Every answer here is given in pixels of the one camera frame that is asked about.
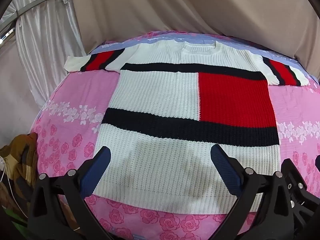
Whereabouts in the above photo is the white red navy knit sweater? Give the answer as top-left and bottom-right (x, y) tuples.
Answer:
(64, 41), (310, 214)

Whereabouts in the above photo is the white cable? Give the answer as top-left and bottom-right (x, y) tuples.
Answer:
(0, 157), (28, 220)

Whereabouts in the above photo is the brown cloth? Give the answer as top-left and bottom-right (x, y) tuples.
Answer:
(0, 132), (39, 214)

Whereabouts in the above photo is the grey metal pole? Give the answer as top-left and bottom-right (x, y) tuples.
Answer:
(0, 0), (71, 36)

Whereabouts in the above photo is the beige cloth backdrop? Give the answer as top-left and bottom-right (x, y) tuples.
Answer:
(0, 0), (320, 143)

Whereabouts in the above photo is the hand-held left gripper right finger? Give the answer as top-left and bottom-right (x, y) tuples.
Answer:
(211, 144), (300, 240)

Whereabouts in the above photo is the pink floral bedsheet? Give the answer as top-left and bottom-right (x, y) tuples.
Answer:
(30, 30), (320, 240)

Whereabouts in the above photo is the white satin curtain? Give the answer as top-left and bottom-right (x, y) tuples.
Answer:
(5, 0), (87, 105)

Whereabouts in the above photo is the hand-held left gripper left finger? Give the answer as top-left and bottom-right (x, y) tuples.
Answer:
(27, 145), (118, 240)

